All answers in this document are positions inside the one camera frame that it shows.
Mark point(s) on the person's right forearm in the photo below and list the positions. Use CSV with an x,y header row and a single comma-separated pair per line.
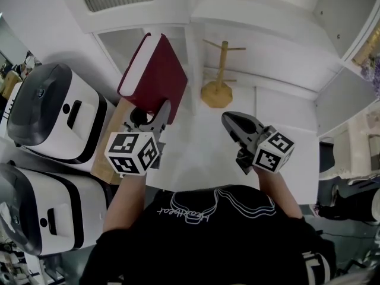
x,y
279,191

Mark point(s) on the purple artificial flowers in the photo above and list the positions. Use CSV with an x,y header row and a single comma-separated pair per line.
x,y
371,73

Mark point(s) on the golden textured ornament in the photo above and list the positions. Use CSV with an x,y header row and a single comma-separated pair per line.
x,y
368,46

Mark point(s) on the white and black robot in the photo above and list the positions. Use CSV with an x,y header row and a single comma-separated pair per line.
x,y
56,111
44,209

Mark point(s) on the wooden mug tree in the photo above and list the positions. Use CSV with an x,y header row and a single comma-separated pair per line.
x,y
216,91

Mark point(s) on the dark red hardcover book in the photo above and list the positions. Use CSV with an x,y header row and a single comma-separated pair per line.
x,y
160,76

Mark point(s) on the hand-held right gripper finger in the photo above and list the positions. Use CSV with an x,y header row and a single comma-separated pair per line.
x,y
237,135
246,120

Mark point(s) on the white shelf cubby with book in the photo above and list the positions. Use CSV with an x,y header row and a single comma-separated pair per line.
x,y
118,49

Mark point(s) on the white machine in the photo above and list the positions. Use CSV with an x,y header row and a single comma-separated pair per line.
x,y
353,153

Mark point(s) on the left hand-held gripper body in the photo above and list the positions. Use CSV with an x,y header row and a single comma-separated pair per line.
x,y
130,153

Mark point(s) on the wooden board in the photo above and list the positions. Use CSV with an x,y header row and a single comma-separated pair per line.
x,y
104,156

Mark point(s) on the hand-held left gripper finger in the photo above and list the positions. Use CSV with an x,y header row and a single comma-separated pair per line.
x,y
139,120
164,114

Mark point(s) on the person's left forearm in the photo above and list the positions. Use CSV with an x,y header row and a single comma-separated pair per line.
x,y
124,203

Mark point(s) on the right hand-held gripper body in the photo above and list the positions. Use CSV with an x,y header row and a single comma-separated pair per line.
x,y
273,153

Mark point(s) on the person's shirt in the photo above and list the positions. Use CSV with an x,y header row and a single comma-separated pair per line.
x,y
207,248

